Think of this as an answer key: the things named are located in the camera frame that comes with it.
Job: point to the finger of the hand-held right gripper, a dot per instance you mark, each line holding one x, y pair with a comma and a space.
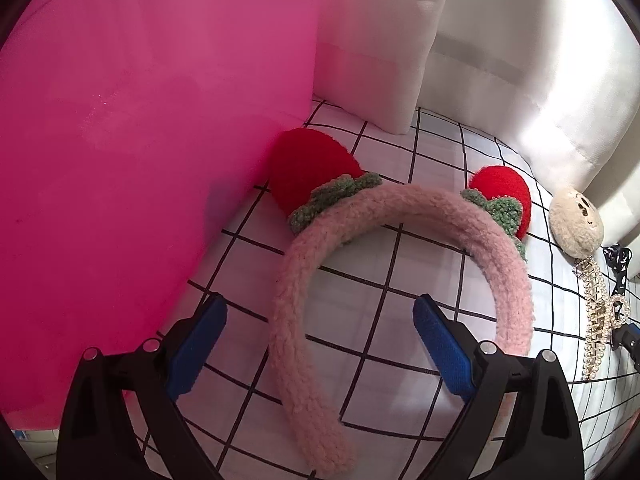
631, 336

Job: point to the white black grid tablecloth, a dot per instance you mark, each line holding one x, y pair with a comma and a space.
440, 160

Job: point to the beige plush face hair clip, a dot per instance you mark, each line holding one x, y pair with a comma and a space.
575, 222

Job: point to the pink fuzzy strawberry headband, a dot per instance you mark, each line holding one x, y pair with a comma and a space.
300, 310

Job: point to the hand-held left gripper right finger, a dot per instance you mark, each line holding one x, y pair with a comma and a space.
445, 352

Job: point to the pearl claw hair clip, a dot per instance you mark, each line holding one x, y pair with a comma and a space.
596, 305

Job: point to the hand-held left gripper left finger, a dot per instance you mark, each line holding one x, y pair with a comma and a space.
192, 355

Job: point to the white curtain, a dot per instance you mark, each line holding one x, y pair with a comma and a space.
500, 35

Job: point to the pink plastic basin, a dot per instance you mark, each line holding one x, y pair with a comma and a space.
125, 185

